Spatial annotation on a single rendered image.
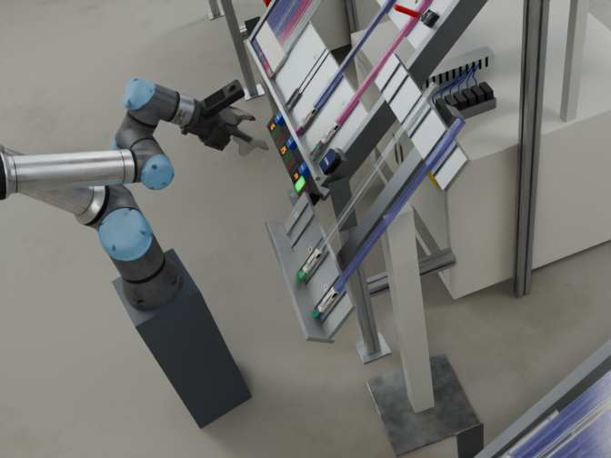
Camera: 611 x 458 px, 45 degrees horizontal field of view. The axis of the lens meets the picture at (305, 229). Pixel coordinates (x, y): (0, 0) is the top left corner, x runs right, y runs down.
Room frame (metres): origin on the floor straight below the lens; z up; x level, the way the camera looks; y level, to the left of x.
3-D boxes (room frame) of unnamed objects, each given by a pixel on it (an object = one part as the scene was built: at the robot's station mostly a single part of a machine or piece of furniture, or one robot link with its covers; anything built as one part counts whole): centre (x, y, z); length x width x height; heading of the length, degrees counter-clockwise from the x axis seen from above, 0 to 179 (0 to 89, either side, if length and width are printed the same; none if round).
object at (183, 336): (1.23, 0.41, 0.28); 0.18 x 0.18 x 0.55; 19
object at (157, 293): (1.23, 0.41, 0.60); 0.15 x 0.15 x 0.10
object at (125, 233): (1.24, 0.41, 0.72); 0.13 x 0.12 x 0.14; 17
